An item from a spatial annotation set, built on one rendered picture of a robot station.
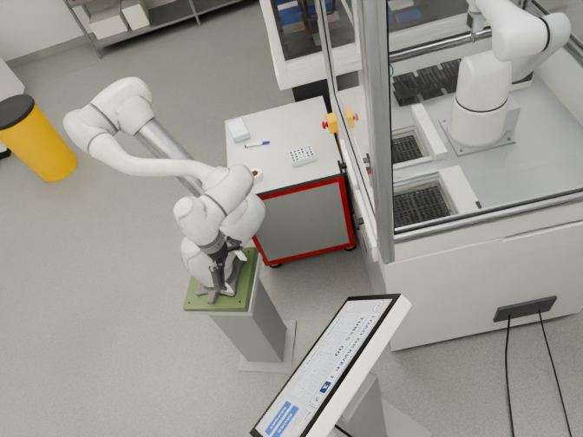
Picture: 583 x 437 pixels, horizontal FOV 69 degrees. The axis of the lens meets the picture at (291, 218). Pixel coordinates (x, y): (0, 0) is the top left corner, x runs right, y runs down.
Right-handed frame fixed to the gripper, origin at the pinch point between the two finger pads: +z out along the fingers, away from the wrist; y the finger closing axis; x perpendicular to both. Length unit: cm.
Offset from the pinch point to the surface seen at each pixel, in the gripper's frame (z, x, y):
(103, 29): 55, 323, 296
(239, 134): 15, 43, 88
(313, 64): 7, 11, 136
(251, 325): 44.0, 9.7, -3.5
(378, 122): -58, -56, 17
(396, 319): -17, -62, -13
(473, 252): 15, -79, 30
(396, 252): 2, -55, 18
